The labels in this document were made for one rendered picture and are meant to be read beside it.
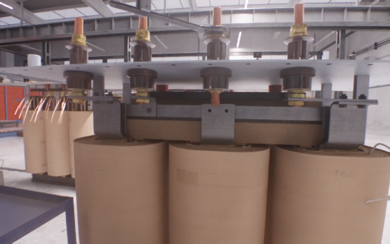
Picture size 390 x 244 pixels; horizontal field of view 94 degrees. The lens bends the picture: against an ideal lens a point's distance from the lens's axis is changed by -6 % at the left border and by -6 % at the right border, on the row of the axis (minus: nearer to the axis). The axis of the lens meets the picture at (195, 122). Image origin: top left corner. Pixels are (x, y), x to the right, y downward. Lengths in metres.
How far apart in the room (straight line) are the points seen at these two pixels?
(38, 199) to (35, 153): 2.74
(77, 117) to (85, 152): 2.17
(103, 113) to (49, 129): 2.54
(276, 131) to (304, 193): 0.24
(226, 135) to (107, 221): 0.59
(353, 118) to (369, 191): 0.25
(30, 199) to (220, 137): 0.75
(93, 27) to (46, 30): 2.77
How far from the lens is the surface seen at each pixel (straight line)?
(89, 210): 0.95
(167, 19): 0.63
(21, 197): 1.00
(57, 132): 3.30
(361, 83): 0.92
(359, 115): 0.84
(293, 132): 0.85
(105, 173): 0.84
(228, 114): 0.70
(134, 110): 0.84
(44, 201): 0.92
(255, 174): 0.74
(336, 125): 0.80
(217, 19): 0.73
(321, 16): 9.92
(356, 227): 0.90
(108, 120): 0.84
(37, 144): 3.63
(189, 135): 0.82
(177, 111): 0.78
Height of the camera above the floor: 1.22
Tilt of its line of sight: 4 degrees down
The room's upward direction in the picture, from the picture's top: 1 degrees clockwise
